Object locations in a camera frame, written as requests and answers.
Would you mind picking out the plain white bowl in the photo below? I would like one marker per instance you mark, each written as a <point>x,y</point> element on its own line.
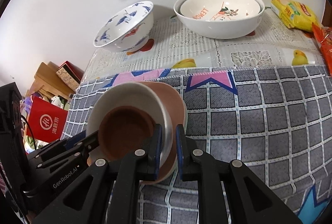
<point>124,95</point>

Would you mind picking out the large white bowl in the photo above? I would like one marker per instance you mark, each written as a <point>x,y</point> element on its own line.
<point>220,29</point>

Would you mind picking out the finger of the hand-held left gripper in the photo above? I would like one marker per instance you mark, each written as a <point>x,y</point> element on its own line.
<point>74,139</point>
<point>89,147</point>

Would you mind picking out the wooden box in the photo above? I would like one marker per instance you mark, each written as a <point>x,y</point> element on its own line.
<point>44,78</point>

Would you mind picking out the grey checked cloth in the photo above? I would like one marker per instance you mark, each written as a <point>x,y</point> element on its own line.
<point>259,122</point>

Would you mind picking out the patterned box with red edge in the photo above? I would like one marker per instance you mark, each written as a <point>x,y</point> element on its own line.
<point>68,74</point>

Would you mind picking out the white bowl with orange print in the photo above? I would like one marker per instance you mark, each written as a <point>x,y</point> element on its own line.
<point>220,6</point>

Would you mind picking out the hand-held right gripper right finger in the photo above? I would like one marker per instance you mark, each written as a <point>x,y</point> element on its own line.
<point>180,154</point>

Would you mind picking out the red snack packet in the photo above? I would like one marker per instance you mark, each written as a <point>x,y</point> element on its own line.
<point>325,45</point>

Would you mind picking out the pink plate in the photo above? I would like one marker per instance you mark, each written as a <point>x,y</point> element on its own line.
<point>171,102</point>

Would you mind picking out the yellow snack packet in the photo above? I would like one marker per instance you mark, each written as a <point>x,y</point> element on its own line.
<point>295,15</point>

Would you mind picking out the small brown bowl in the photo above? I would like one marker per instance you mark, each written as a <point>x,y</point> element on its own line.
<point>124,130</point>

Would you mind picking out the blue patterned white bowl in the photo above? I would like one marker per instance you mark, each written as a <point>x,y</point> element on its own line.
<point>129,32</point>

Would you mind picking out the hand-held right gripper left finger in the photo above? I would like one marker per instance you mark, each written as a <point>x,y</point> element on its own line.
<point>155,154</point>

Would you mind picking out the red paper bag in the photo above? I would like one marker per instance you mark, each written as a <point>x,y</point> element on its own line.
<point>46,120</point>

